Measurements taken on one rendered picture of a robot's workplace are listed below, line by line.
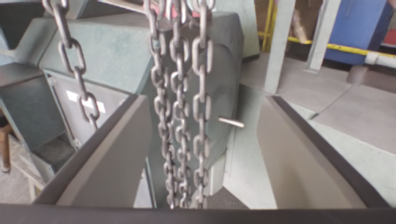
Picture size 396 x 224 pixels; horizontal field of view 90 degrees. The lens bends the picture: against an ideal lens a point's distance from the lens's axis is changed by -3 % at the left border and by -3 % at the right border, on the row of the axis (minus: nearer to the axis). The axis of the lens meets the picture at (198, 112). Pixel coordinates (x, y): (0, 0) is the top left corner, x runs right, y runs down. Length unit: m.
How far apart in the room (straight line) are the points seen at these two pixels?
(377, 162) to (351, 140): 0.07
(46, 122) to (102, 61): 0.18
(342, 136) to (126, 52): 0.51
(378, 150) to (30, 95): 0.70
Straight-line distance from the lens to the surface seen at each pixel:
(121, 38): 0.34
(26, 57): 0.52
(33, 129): 0.47
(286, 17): 0.64
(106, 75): 0.32
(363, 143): 0.59
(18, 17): 0.58
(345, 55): 3.27
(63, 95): 0.43
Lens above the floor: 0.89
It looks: 31 degrees down
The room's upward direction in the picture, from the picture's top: straight up
